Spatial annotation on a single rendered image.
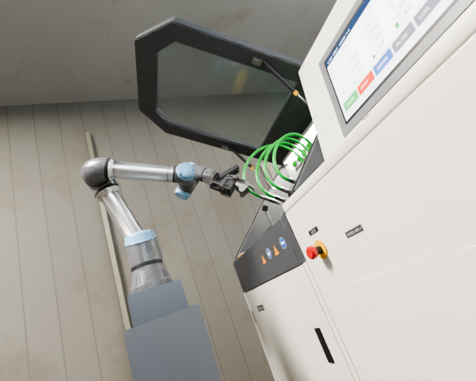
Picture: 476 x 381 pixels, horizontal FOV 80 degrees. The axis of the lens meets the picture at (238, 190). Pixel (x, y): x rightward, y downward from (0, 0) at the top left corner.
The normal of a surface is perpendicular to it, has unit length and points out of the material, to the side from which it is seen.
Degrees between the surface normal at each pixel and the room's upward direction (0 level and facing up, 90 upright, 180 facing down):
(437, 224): 90
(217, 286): 90
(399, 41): 76
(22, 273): 90
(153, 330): 90
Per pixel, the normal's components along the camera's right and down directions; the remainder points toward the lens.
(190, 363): 0.30, -0.46
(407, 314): -0.90, 0.22
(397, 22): -0.96, 0.00
